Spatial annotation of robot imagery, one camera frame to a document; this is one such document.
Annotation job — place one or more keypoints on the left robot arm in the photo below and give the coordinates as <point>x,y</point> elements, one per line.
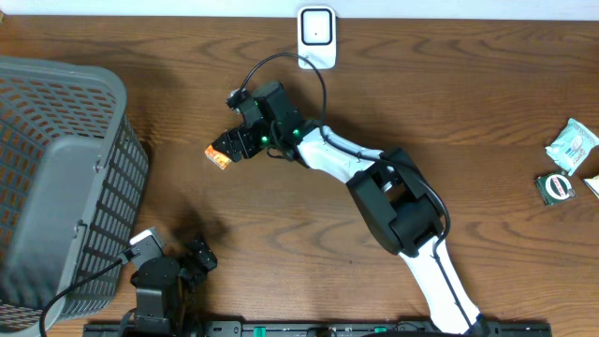
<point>164,287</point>

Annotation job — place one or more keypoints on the yellow snack bag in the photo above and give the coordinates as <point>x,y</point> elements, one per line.
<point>593,184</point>

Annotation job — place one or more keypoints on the white barcode scanner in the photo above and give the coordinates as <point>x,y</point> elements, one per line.
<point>317,38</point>

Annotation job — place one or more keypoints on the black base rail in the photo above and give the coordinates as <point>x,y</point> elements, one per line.
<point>402,328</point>

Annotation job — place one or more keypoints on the teal wet wipes pack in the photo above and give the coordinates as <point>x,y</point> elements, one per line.
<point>572,146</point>

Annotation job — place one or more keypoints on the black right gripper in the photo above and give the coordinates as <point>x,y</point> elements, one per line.
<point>235,132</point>

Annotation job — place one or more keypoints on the small orange snack packet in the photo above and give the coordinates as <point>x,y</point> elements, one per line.
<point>220,160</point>

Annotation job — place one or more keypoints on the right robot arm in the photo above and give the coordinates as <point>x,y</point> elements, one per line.
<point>401,210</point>

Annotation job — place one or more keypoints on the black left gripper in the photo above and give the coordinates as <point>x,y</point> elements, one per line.
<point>197,271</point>

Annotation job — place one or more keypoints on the green square box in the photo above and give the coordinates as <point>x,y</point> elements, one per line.
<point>554,188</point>

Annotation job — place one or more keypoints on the grey plastic shopping basket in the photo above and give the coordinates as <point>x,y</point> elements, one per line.
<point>73,176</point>

